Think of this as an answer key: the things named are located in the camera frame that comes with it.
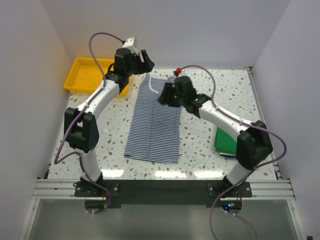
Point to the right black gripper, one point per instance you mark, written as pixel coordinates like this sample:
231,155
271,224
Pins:
165,98

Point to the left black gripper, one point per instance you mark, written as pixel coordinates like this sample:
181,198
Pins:
146,67

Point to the blue striped tank top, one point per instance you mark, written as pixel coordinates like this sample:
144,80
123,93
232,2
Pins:
154,133

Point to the green tank top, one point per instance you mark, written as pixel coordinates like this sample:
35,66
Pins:
224,144

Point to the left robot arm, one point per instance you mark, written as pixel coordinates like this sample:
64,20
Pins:
80,123

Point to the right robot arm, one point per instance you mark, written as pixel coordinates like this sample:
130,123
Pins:
253,144

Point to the yellow plastic tray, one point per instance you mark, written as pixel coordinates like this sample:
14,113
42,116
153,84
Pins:
84,76

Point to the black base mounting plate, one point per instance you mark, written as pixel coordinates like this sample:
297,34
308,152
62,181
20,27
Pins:
148,192

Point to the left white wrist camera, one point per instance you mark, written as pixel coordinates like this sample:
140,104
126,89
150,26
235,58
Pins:
130,44

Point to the aluminium frame rail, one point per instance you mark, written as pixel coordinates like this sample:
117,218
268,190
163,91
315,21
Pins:
50,189

